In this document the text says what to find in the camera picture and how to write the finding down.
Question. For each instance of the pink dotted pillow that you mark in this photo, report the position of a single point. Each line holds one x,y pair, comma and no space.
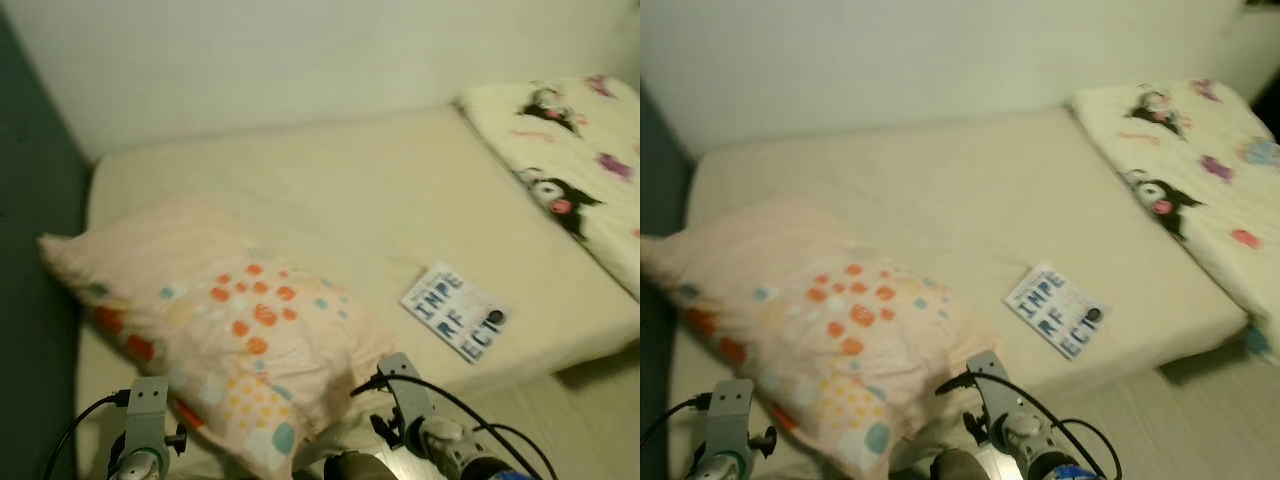
220,330
820,330

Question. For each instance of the cream cartoon print duvet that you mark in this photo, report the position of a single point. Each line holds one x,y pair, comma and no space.
580,150
1190,150

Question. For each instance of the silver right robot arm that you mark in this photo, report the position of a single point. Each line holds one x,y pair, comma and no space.
1040,450
450,450

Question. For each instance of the white book blue letters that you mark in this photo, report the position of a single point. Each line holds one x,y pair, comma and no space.
1055,310
455,312

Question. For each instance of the cream sheeted mattress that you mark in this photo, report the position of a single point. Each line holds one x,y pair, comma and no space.
960,190
380,190

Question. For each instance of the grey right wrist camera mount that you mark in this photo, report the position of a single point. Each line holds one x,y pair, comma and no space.
405,390
992,385

